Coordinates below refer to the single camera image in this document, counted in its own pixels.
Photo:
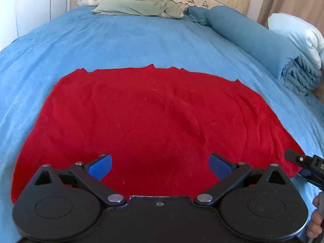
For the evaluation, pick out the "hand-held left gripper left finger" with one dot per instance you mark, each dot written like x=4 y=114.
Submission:
x=100 y=167

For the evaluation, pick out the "red knit sweater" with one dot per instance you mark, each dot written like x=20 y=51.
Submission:
x=151 y=121

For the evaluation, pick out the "folded teal duvet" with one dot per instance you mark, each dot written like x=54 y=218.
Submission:
x=253 y=35

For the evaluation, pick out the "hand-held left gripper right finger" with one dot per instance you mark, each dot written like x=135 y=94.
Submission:
x=219 y=166

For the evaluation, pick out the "green pillow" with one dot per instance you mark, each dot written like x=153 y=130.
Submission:
x=139 y=7

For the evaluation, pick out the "white folded duvet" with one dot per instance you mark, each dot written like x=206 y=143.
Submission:
x=301 y=35

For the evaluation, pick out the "person's right hand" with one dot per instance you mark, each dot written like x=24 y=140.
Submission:
x=313 y=217

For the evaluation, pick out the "white wardrobe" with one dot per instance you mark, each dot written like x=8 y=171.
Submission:
x=38 y=2

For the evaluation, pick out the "bed with blue sheet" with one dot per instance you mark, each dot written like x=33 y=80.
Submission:
x=126 y=43

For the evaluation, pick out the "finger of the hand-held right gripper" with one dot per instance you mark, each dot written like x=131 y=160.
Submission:
x=295 y=157

